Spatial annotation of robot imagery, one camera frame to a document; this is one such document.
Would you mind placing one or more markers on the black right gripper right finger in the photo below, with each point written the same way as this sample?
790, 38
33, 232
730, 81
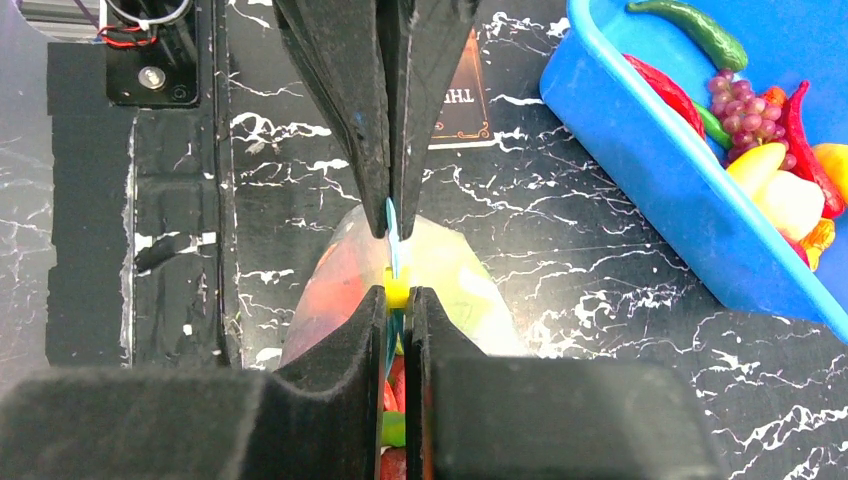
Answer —
474, 416

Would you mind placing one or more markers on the purple toy grape bunch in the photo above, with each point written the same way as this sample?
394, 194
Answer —
742, 118

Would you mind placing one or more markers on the blue plastic bin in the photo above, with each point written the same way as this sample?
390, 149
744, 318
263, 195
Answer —
672, 175

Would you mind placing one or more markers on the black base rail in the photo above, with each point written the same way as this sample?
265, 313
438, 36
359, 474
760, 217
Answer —
138, 227

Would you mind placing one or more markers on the yellow toy banana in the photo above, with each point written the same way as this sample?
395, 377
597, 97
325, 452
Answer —
753, 169

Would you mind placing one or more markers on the red toy chili pepper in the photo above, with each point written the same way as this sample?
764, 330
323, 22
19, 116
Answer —
807, 167

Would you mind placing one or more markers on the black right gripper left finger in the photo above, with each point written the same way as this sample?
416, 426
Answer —
318, 417

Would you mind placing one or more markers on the three days to see book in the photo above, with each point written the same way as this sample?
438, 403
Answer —
464, 121

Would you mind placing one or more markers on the orange toy peach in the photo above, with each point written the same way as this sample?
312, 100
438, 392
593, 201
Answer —
792, 205

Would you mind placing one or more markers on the clear zip top bag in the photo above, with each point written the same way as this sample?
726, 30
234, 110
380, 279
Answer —
434, 256

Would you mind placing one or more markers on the dark green toy pepper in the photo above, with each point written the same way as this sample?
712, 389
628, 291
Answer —
722, 48

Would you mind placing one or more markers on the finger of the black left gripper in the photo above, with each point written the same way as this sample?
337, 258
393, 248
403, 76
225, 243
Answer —
421, 44
334, 47

